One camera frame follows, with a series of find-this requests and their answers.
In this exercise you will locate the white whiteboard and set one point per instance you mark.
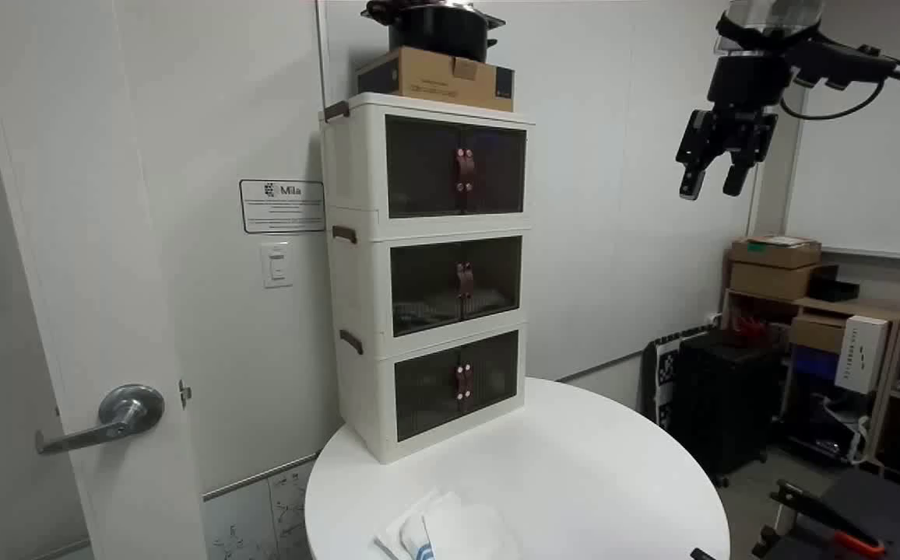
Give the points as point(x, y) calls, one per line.
point(862, 197)

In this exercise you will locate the white light switch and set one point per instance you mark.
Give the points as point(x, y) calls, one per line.
point(277, 264)

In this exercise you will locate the plain cardboard box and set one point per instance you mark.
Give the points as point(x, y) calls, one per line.
point(768, 282)

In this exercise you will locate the small black device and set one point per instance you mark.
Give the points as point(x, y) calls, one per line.
point(833, 285)

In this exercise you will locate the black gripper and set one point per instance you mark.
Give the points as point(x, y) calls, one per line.
point(739, 129)

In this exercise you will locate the white door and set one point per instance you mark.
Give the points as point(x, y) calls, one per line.
point(86, 207)

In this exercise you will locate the flat cardboard box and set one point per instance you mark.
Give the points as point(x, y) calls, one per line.
point(776, 253)

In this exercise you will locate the white wall conduit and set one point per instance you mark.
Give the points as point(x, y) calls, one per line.
point(318, 50)

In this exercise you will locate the small cardboard box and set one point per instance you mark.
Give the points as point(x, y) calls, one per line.
point(816, 330)

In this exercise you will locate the silver door latch plate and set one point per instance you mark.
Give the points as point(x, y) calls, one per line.
point(186, 393)

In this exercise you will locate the white product box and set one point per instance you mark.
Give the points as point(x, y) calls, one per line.
point(859, 351)

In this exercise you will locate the black equipment case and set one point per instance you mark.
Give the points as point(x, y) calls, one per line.
point(722, 404)

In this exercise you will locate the black and white frame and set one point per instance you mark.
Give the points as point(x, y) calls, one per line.
point(658, 375)

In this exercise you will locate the black equipment with red tool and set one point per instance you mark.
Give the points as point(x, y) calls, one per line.
point(862, 509)

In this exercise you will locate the cardboard box with black label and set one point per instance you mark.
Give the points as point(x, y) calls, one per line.
point(427, 80)

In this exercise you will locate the white wall sign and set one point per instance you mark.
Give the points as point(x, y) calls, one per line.
point(280, 207)

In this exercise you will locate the white stacked storage cabinet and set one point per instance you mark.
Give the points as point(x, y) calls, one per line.
point(360, 313)

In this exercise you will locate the folded white towel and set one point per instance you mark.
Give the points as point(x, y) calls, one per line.
point(453, 531)

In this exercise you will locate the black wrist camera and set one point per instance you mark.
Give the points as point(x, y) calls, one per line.
point(749, 80)

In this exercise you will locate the black cooking pot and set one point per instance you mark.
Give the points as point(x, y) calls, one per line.
point(437, 27)

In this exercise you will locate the small black table object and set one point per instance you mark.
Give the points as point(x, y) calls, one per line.
point(701, 555)

